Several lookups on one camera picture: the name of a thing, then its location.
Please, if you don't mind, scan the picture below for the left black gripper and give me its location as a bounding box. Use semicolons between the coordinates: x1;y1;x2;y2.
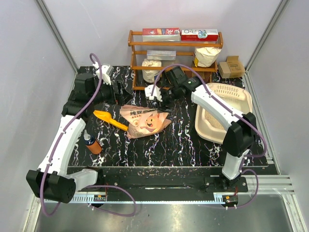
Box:
90;77;133;106

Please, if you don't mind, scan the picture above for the pink cat litter bag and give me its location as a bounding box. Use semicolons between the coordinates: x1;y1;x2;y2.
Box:
120;105;171;139

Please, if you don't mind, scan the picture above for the yellow plastic litter scoop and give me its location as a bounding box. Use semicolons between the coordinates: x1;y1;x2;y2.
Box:
93;110;128;131

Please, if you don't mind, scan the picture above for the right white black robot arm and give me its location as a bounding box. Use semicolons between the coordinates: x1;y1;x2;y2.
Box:
145;65;256;191

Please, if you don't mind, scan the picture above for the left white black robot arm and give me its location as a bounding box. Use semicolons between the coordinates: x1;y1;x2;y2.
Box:
26;73;132;203

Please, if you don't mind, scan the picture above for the silver box middle shelf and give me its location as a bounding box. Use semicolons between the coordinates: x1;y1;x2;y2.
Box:
146;50;176;61

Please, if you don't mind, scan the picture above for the beige litter box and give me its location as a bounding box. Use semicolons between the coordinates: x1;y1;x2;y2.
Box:
195;83;253;144

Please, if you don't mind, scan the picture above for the dark brown box under shelf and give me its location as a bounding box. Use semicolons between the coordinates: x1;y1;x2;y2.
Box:
197;72;212;84

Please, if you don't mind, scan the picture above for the red silver box left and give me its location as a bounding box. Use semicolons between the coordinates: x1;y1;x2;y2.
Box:
142;28;181;42

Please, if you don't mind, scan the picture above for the red white box right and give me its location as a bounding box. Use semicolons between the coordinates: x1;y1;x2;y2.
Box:
181;29;219;42

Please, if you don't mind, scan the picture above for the white bag lower shelf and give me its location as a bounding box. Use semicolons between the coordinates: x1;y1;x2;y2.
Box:
142;59;162;83

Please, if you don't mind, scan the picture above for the wooden shelf rack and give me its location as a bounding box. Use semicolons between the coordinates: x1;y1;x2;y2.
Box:
127;30;224;90

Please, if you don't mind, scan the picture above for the orange spray bottle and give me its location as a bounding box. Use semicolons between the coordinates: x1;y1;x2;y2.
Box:
84;130;102;155

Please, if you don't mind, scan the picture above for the white paper bag on shelf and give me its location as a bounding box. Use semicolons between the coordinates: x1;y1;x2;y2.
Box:
193;47;222;68

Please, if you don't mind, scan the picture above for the brown cardboard boxes right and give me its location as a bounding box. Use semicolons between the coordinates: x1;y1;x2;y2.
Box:
218;56;245;79

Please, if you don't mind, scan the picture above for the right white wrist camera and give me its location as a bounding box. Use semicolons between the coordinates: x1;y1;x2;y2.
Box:
144;85;162;102

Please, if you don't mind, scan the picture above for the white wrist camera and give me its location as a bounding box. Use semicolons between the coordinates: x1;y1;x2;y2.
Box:
144;85;162;102
93;62;113;85

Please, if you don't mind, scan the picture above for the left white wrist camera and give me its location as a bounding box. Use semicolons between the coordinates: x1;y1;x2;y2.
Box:
93;62;113;85

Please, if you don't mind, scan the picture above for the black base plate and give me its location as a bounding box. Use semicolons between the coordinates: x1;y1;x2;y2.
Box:
90;167;248;193

